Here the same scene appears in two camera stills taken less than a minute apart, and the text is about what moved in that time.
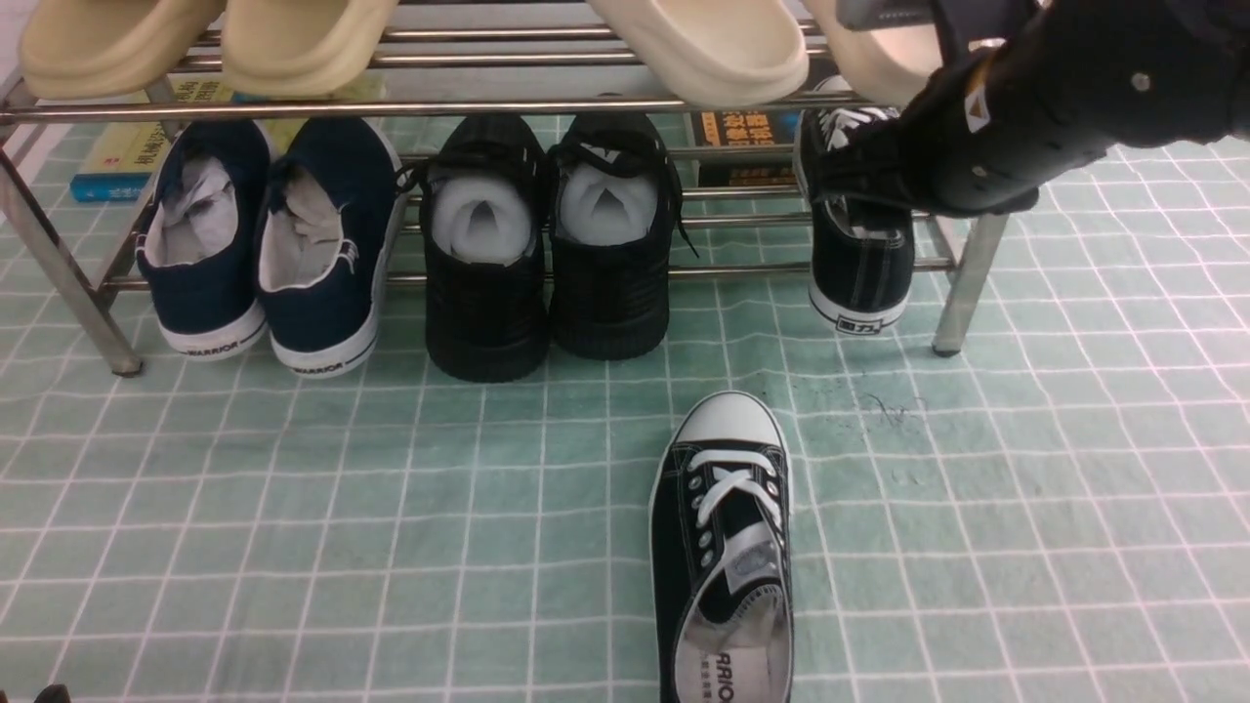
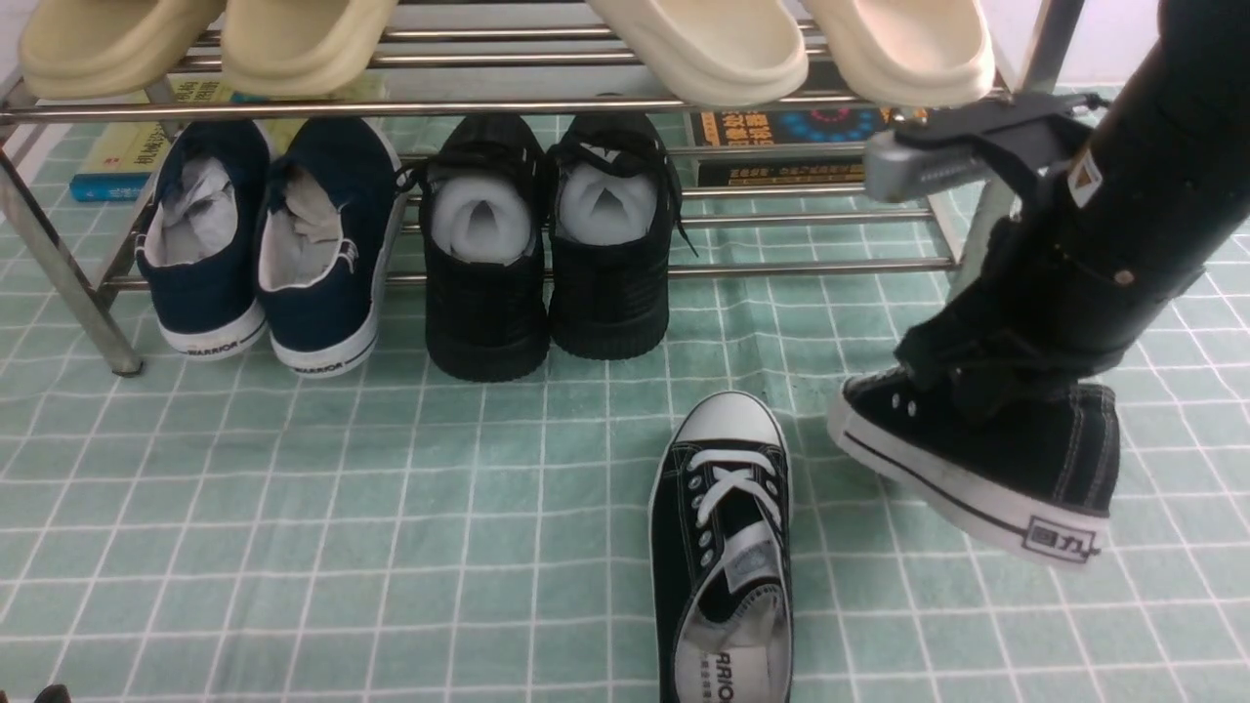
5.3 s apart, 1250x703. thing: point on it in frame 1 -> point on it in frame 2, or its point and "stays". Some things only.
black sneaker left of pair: x=483 y=194 stays
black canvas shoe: x=862 y=257 -> x=1030 y=472
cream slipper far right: x=881 y=66 stays
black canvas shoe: x=720 y=540 stays
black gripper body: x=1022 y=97 -> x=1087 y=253
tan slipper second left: x=305 y=49 stays
